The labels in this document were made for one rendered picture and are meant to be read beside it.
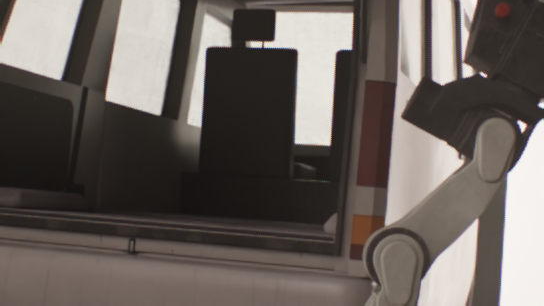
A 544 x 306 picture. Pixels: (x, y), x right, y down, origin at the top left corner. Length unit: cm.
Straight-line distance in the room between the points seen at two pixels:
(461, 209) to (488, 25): 41
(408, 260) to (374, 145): 63
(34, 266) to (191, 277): 49
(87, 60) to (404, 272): 210
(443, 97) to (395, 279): 42
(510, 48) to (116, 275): 129
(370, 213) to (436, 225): 50
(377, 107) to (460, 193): 60
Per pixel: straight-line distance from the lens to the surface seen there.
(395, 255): 223
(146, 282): 286
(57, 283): 299
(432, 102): 230
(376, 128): 280
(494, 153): 228
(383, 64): 285
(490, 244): 409
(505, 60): 230
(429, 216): 229
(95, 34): 405
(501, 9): 229
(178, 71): 492
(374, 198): 277
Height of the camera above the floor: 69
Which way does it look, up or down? 4 degrees up
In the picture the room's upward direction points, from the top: 4 degrees clockwise
